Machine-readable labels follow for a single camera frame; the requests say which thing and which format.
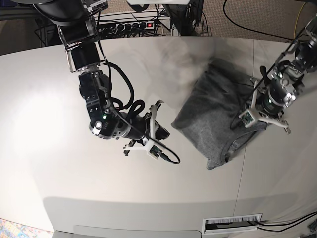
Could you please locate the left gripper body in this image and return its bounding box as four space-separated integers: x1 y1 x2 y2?
257 86 285 115

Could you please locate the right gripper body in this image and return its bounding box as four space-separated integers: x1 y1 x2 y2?
121 113 152 141

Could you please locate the grey T-shirt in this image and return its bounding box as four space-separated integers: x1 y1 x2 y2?
172 62 267 170

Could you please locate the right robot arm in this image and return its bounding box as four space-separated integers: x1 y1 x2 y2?
33 0 169 143

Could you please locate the white power strip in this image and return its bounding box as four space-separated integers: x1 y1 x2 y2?
114 21 156 32

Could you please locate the white table leg column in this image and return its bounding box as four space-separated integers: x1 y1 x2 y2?
170 17 179 37

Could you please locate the black cable on carpet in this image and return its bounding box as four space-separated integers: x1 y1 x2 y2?
222 0 298 42

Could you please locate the yellow cable on floor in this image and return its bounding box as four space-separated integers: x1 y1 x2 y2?
292 2 307 40

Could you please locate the table cable grommet box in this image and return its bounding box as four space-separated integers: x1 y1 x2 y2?
202 213 262 235

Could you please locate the black cable on table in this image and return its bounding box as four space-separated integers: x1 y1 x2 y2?
255 211 317 227
255 218 317 232

